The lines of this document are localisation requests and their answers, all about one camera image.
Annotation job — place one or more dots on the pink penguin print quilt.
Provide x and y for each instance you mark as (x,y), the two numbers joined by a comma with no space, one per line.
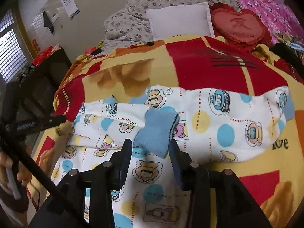
(276,16)

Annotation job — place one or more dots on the white cartoon print baby shirt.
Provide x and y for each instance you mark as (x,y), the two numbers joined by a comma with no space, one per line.
(209,124)

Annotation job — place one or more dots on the dark wooden side table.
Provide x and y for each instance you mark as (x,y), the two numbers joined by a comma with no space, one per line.
(30,96)

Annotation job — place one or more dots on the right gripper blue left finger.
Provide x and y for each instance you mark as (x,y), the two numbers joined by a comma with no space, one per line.
(120,164)

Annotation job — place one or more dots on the wall calendar poster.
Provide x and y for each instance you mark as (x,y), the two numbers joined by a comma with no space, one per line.
(70,8)

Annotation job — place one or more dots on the colourful cloth pile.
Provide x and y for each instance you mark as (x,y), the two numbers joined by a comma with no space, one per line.
(294,43)

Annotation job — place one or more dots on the red heart-shaped cushion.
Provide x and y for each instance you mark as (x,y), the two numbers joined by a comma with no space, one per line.
(243,29)

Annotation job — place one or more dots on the dark cloth on wall hook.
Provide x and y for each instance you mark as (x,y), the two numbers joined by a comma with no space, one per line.
(47,23)

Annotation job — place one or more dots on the black garment on bed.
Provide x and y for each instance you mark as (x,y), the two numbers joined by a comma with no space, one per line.
(281,50)

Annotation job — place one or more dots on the white square pillow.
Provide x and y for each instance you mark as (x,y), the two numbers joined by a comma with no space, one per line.
(180,20)

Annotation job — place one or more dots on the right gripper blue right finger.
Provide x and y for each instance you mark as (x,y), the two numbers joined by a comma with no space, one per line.
(181,166)

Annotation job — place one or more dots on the grey floral quilt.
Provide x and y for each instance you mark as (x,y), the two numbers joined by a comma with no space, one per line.
(131,24)

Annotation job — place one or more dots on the red item on side table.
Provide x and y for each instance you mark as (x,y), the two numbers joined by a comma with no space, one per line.
(46,53)

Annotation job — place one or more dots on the yellow red rose blanket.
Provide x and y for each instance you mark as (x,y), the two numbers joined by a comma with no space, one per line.
(274,178)

